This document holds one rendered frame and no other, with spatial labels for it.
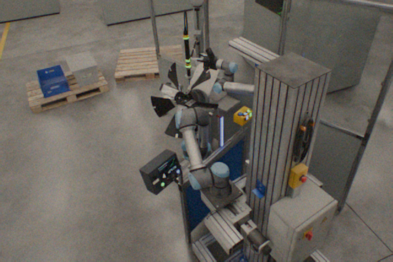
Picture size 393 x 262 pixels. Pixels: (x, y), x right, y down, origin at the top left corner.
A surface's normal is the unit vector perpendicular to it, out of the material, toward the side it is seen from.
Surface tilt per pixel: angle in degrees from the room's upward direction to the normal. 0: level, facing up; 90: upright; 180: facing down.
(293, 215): 0
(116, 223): 0
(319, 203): 0
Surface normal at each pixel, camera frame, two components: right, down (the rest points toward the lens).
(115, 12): 0.36, 0.55
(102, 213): -0.06, -0.79
